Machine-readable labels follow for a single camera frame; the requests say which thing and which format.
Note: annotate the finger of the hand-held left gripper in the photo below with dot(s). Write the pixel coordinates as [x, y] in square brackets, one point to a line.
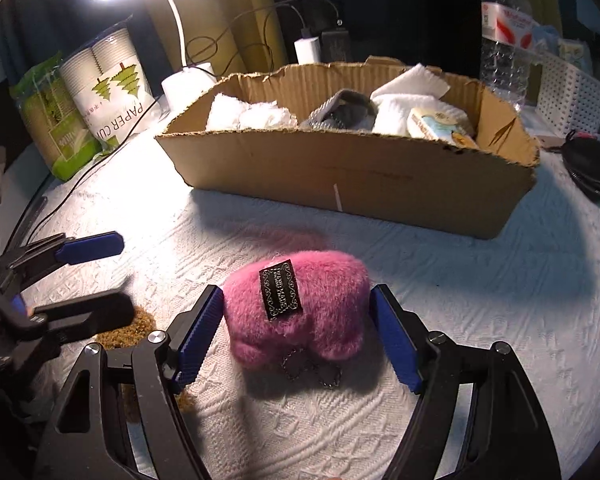
[90, 247]
[90, 312]

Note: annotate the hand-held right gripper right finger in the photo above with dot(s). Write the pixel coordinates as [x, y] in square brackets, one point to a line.
[395, 340]

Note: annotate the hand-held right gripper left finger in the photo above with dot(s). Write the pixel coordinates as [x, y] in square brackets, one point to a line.
[200, 335]

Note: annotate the pink plush pouch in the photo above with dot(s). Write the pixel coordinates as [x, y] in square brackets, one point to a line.
[320, 305]

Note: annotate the cardboard box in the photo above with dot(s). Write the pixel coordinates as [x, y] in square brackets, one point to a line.
[330, 180]

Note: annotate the white textured towel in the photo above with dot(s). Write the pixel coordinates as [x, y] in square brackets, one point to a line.
[250, 112]

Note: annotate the cartoon print tissue packet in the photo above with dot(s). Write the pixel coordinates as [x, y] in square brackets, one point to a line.
[442, 122]

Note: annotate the white cloth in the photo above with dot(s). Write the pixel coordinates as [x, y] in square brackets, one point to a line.
[392, 115]

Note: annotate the grey dotted glove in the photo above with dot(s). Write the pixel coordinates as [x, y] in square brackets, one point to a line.
[337, 110]

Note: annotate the white paper napkin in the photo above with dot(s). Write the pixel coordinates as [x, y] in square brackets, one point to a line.
[415, 80]

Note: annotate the brown speckled patch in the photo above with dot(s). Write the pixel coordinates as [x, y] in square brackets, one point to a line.
[130, 327]

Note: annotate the white textured tablecloth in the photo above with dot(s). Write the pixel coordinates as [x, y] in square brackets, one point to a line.
[480, 310]

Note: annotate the green paper cup pack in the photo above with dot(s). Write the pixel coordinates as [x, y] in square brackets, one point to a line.
[55, 125]

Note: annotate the white paper cup pack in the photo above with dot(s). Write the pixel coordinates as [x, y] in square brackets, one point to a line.
[110, 90]

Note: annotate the teal curtain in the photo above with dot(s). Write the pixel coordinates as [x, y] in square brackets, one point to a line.
[40, 20]

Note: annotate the white desk lamp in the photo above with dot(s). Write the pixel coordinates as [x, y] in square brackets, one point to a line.
[190, 80]

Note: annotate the black round zip case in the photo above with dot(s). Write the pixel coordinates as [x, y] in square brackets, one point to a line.
[592, 160]

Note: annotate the yellow curtain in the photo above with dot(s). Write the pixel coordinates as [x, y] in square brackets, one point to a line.
[230, 0]

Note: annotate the white charger plug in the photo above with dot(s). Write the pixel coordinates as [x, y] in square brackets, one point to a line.
[307, 47]

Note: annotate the white plastic basket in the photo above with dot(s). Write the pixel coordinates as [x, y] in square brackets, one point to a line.
[570, 95]

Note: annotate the black power adapter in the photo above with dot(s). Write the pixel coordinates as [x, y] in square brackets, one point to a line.
[336, 42]

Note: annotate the clear plastic water bottle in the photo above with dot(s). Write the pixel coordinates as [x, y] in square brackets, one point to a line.
[505, 45]

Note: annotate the plastic-wrapped packets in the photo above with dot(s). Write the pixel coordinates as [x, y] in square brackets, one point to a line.
[565, 47]

